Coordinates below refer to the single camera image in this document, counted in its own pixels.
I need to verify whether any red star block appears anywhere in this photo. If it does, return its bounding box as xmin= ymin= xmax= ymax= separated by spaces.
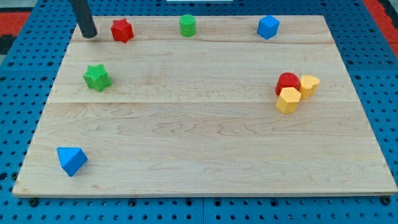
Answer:
xmin=111 ymin=18 xmax=134 ymax=43

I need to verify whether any green star block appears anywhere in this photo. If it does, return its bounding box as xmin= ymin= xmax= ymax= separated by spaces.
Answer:
xmin=83 ymin=64 xmax=112 ymax=92

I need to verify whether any blue cube block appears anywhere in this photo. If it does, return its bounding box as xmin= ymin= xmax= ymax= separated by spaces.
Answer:
xmin=257 ymin=15 xmax=280 ymax=39

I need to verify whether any light wooden board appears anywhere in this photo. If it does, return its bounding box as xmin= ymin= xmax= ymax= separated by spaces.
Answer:
xmin=13 ymin=16 xmax=397 ymax=198

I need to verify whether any yellow hexagon block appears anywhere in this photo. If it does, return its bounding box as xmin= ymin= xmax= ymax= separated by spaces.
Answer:
xmin=276 ymin=87 xmax=302 ymax=114

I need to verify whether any green cylinder block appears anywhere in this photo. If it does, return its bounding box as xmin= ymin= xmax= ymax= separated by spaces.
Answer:
xmin=179 ymin=14 xmax=196 ymax=37

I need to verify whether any red cylinder block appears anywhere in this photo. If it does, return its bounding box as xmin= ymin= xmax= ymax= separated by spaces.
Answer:
xmin=275 ymin=72 xmax=300 ymax=95

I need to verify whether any yellow heart block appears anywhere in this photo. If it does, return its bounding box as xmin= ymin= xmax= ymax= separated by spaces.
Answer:
xmin=298 ymin=75 xmax=320 ymax=100

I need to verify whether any blue triangular prism block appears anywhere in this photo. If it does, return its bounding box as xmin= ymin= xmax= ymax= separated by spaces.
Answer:
xmin=57 ymin=147 xmax=88 ymax=177

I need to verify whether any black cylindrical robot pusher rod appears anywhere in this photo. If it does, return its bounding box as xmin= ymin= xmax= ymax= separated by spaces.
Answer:
xmin=70 ymin=0 xmax=97 ymax=39

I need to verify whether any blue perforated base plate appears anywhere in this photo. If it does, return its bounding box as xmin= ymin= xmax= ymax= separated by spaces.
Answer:
xmin=1 ymin=1 xmax=397 ymax=223

